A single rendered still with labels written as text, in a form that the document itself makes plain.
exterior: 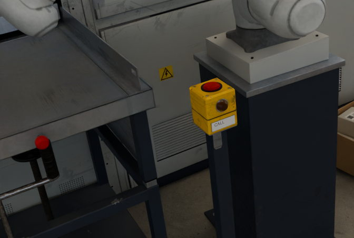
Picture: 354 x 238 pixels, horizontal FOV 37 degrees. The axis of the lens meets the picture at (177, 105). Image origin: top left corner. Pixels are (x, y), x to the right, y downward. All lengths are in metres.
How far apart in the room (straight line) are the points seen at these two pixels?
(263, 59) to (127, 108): 0.43
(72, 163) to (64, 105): 0.84
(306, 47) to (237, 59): 0.21
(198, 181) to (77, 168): 0.57
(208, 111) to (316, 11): 0.39
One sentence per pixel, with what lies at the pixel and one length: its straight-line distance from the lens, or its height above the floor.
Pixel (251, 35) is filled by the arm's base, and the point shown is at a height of 0.86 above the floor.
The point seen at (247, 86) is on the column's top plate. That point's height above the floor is 0.75.
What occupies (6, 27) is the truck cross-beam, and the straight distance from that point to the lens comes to 1.95.
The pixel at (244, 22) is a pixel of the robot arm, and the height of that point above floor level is 0.89.
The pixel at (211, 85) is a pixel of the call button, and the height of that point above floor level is 0.91.
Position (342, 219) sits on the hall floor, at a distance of 2.21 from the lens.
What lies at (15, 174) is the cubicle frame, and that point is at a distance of 2.14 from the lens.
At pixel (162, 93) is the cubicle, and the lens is 2.18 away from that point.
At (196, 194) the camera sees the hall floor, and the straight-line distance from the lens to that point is 2.34.
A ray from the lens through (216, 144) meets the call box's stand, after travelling 1.26.
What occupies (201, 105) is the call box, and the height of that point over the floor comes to 0.87.
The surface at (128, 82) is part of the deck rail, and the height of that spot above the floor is 0.85.
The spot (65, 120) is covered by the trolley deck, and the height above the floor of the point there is 0.84.
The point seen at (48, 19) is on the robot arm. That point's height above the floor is 1.05.
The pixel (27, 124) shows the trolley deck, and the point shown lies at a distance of 1.32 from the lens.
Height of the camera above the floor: 1.44
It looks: 28 degrees down
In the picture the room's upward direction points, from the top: 8 degrees counter-clockwise
